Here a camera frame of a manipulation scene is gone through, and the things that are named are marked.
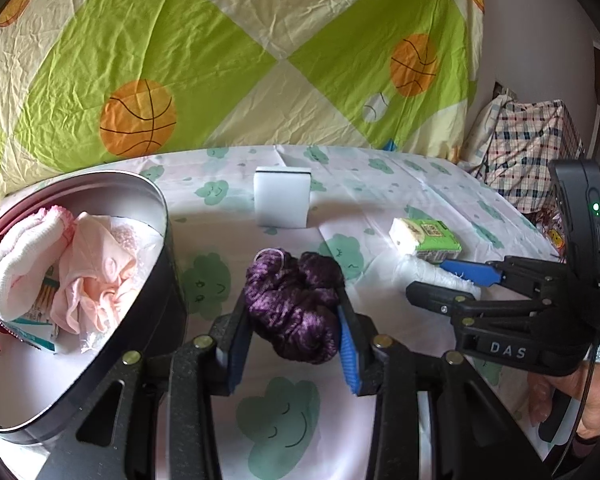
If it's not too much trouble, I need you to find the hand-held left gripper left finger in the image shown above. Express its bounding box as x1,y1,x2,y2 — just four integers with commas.
35,292,253,480

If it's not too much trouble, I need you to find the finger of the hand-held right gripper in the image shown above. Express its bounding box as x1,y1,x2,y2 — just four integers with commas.
406,281,546,333
440,256,576,301

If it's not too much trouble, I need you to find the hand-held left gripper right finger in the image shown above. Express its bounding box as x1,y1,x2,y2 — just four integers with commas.
336,290,548,480

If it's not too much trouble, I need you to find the purple yarn skein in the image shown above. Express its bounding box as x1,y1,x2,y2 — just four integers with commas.
245,250,346,365

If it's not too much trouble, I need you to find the round metal tin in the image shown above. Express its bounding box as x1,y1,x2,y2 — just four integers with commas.
0,170,188,445

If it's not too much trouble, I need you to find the pink fluffy cloth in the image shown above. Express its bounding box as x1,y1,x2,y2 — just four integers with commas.
111,224,153,256

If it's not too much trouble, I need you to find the light pink garment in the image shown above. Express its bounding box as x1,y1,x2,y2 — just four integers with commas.
50,211,138,335

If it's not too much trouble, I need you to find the teal white tissue packet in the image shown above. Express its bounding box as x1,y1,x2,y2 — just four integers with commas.
0,265,63,353

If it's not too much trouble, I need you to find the white cloth with pink edge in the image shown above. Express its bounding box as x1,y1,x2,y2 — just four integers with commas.
0,206,76,321

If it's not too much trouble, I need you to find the green tissue pack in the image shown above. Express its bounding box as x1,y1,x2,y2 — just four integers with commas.
389,217,463,265

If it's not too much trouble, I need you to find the cloud printed tablecloth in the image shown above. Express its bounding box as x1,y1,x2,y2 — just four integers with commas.
0,145,571,480

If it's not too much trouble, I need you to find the plaid fabric bag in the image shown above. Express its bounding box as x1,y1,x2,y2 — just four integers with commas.
460,95,586,216

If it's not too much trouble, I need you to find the white sponge block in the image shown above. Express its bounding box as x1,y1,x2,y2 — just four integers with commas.
254,166,313,228

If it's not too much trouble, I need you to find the basketball printed bedsheet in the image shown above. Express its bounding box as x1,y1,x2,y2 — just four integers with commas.
0,0,486,211

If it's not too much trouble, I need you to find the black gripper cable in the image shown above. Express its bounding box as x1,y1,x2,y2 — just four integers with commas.
550,357,598,478

